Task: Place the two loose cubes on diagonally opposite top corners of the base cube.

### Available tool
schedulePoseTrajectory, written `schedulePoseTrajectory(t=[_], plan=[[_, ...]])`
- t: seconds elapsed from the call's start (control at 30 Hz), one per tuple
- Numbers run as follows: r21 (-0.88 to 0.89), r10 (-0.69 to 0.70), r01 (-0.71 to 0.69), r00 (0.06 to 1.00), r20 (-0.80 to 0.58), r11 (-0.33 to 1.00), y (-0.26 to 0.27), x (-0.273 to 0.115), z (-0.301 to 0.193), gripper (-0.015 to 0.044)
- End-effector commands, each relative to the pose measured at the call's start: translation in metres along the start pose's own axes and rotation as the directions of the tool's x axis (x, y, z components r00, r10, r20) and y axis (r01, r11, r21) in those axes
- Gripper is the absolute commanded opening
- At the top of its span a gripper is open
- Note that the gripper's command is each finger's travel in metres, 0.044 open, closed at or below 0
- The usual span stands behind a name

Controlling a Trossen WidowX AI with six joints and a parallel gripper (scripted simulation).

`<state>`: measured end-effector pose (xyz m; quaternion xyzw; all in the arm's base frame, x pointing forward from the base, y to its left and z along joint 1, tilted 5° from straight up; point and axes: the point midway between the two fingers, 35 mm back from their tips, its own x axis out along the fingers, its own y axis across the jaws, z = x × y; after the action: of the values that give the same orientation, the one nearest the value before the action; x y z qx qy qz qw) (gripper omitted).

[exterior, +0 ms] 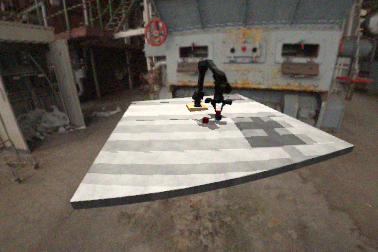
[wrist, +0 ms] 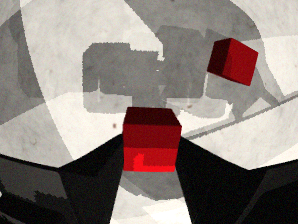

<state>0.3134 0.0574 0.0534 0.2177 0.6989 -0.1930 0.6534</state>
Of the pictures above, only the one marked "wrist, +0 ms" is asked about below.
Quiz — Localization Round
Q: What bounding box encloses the red cube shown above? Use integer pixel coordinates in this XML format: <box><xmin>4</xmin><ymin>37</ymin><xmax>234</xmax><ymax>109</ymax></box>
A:
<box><xmin>122</xmin><ymin>107</ymin><xmax>182</xmax><ymax>172</ymax></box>
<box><xmin>206</xmin><ymin>37</ymin><xmax>258</xmax><ymax>87</ymax></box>

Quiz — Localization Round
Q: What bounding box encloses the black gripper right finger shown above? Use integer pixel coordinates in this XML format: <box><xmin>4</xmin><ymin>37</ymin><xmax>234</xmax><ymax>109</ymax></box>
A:
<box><xmin>174</xmin><ymin>136</ymin><xmax>298</xmax><ymax>224</ymax></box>

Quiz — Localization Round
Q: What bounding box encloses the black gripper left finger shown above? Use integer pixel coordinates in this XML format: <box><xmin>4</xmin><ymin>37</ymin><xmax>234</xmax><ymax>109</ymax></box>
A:
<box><xmin>0</xmin><ymin>133</ymin><xmax>124</xmax><ymax>224</ymax></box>

